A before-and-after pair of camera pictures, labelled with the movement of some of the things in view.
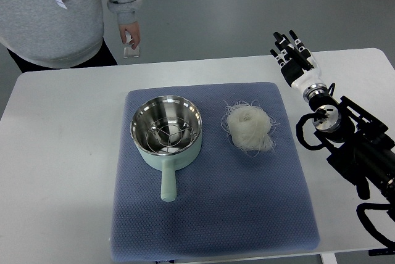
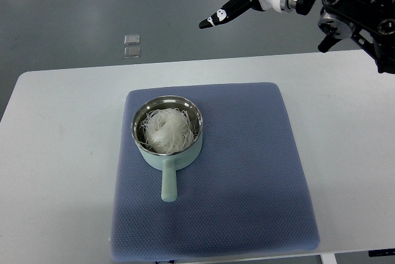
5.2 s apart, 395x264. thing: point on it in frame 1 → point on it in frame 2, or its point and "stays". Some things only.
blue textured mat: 228,200 stays
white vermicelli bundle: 249,127 → 168,131
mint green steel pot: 167,131 stays
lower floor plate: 129,52 stays
